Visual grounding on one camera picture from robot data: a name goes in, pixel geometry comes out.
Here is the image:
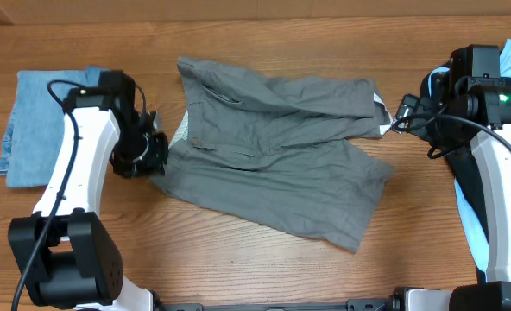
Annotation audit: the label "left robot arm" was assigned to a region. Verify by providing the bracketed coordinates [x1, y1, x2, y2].
[8, 70, 168, 310]

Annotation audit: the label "grey shorts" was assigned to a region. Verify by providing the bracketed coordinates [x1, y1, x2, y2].
[152, 56, 393, 252]

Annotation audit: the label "folded blue denim garment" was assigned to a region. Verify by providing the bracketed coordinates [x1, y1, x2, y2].
[0, 67, 103, 188]

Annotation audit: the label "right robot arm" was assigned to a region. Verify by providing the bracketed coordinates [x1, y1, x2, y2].
[366, 44, 511, 310]

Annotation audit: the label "black garment in pile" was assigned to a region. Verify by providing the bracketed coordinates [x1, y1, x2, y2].
[419, 64, 489, 286]

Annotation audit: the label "light blue garment in pile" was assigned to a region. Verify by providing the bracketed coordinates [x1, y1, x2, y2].
[420, 39, 511, 282]

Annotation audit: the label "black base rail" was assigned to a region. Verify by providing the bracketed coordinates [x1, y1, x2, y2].
[155, 296, 406, 311]

